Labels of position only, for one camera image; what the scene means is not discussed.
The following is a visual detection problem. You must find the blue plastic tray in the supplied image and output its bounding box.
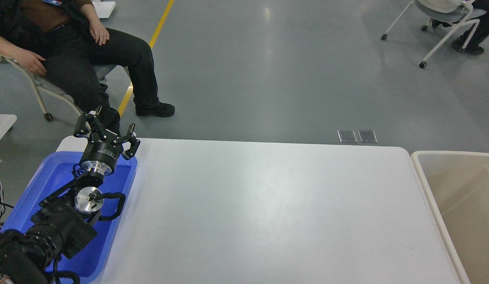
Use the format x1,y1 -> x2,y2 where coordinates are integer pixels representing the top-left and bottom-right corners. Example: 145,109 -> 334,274
2,151 -> 138,284

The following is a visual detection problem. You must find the seated person in black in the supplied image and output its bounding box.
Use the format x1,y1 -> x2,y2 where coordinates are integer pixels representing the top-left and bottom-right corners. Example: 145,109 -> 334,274
0,0 -> 175,133

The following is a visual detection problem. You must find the white box on floor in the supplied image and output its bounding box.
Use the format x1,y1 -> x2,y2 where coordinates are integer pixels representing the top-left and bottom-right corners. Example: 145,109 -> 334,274
92,0 -> 116,19

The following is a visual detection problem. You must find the right metal floor plate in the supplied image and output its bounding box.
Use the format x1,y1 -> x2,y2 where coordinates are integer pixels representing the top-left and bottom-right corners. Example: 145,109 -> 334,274
358,130 -> 378,144

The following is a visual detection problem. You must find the white chair left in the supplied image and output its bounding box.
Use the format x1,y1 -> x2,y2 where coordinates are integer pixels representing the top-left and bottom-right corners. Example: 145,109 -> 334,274
0,51 -> 131,121

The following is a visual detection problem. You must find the beige plastic bin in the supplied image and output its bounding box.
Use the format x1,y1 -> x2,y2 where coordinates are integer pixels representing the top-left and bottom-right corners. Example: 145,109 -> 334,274
411,151 -> 489,284

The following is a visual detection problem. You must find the left metal floor plate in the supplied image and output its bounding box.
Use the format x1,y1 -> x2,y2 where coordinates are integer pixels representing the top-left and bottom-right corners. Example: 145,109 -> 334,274
338,130 -> 357,144

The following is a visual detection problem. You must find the metal floor plate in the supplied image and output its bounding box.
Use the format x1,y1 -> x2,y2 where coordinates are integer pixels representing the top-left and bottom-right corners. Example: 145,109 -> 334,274
358,130 -> 378,144
338,130 -> 357,144

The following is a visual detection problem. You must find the white chair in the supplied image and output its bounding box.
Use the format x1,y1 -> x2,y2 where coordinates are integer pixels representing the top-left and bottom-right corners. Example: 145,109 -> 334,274
0,51 -> 131,121
381,0 -> 488,69

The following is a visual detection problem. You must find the person legs top right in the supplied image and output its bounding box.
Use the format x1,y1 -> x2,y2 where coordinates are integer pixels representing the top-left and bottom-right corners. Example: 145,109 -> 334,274
429,0 -> 489,56

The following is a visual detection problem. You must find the white chair right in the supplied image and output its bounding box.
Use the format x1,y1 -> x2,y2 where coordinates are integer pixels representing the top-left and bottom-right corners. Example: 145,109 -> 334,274
381,0 -> 488,69

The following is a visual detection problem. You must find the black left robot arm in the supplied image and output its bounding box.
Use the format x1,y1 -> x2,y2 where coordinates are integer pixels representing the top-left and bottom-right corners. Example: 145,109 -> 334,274
0,106 -> 140,284

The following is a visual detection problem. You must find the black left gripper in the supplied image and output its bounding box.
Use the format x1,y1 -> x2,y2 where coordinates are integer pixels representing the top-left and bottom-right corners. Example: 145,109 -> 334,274
74,105 -> 141,176

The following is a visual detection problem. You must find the white side table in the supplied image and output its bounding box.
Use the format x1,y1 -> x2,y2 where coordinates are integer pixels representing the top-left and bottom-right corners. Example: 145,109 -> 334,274
0,114 -> 17,140

